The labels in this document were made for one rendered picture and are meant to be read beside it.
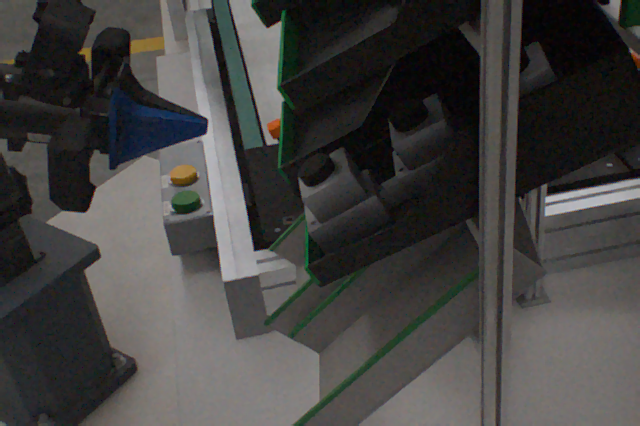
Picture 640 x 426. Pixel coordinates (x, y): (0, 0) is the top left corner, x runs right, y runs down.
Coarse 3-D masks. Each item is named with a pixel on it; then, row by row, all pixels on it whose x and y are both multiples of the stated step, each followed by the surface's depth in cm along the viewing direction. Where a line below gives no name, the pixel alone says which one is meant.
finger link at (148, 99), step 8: (128, 64) 67; (128, 72) 67; (120, 80) 66; (128, 80) 66; (136, 80) 67; (120, 88) 66; (128, 88) 66; (136, 88) 66; (144, 88) 67; (136, 96) 66; (144, 96) 67; (152, 96) 67; (144, 104) 67; (152, 104) 66; (160, 104) 67; (168, 104) 67; (176, 112) 67; (184, 112) 67; (192, 112) 67; (208, 120) 67
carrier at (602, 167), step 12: (612, 156) 118; (588, 168) 116; (600, 168) 116; (612, 168) 115; (624, 168) 115; (564, 180) 114; (576, 180) 114; (588, 180) 114; (600, 180) 114; (612, 180) 115
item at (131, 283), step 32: (96, 192) 144; (128, 192) 143; (160, 192) 142; (64, 224) 137; (96, 224) 136; (128, 224) 135; (160, 224) 134; (128, 256) 128; (160, 256) 128; (96, 288) 123; (128, 288) 122; (160, 288) 122; (128, 320) 117; (160, 320) 116; (128, 352) 112; (160, 352) 111; (128, 384) 107; (160, 384) 107; (96, 416) 103; (128, 416) 103; (160, 416) 102
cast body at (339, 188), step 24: (312, 168) 67; (336, 168) 67; (312, 192) 67; (336, 192) 67; (360, 192) 67; (384, 192) 69; (312, 216) 70; (336, 216) 68; (360, 216) 68; (384, 216) 69; (336, 240) 69
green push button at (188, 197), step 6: (180, 192) 120; (186, 192) 120; (192, 192) 120; (174, 198) 119; (180, 198) 119; (186, 198) 119; (192, 198) 119; (198, 198) 119; (174, 204) 119; (180, 204) 118; (186, 204) 118; (192, 204) 118; (198, 204) 119; (180, 210) 118; (186, 210) 118
